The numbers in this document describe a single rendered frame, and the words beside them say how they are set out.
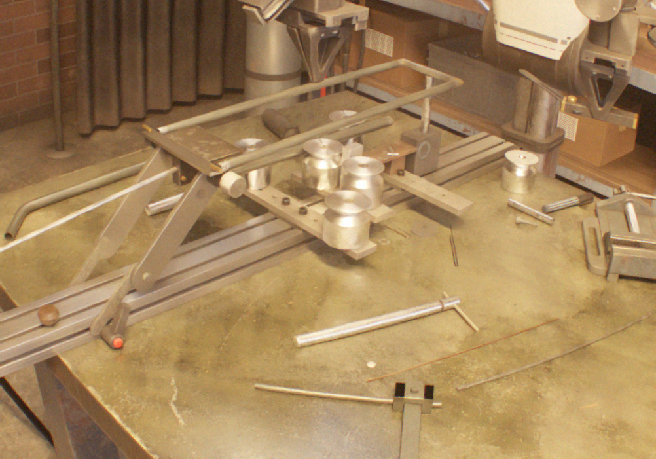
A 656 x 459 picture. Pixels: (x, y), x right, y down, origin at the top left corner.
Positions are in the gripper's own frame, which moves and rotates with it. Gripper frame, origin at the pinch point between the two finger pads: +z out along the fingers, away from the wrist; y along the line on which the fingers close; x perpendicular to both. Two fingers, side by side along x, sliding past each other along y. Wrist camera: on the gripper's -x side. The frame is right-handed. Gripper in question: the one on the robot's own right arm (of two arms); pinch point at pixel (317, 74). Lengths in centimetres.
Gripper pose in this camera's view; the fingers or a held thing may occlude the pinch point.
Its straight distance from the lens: 99.3
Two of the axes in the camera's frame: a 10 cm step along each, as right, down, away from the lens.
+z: -0.4, 8.9, 4.6
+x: 7.4, -2.8, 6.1
